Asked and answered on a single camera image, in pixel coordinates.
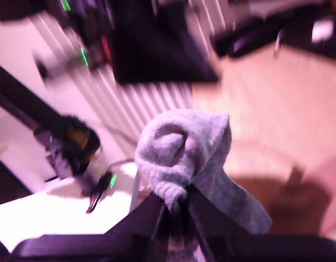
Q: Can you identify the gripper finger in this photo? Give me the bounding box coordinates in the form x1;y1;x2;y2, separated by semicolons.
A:
102;192;166;241
187;184;253;241
101;0;220;85

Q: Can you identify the grey frilled cuff sock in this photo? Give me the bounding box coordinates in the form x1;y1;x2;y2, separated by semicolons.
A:
134;108;273;262

